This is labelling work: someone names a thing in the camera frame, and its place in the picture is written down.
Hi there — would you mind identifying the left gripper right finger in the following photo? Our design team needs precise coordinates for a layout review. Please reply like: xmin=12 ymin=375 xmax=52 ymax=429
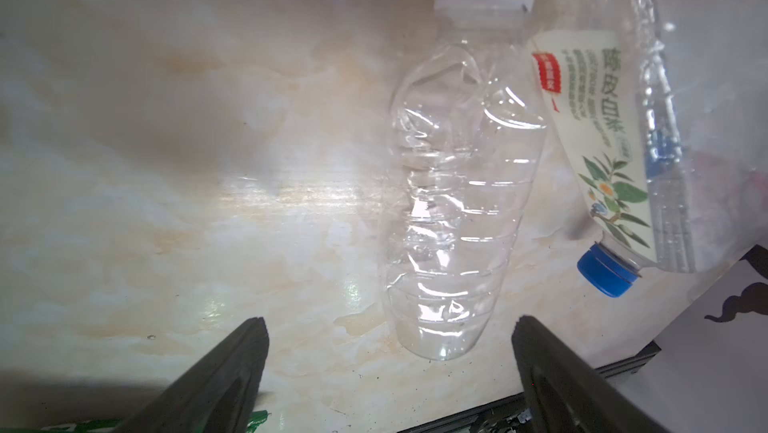
xmin=511 ymin=315 xmax=666 ymax=432

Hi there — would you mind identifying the clear ribbed water bottle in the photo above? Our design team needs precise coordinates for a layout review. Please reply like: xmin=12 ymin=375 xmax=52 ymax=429
xmin=379 ymin=0 xmax=548 ymax=361

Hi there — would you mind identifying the Fox's candy bag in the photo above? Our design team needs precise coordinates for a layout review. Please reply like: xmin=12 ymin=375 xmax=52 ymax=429
xmin=1 ymin=410 xmax=269 ymax=433

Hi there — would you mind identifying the blue cap Fiji bottle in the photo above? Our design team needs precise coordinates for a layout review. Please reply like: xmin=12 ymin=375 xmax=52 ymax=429
xmin=577 ymin=0 xmax=767 ymax=297

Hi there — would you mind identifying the large clear square bottle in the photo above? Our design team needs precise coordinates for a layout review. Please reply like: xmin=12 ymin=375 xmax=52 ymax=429
xmin=528 ymin=0 xmax=657 ymax=261

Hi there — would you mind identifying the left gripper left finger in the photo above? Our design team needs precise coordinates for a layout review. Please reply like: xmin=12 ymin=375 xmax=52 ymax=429
xmin=116 ymin=317 xmax=269 ymax=432

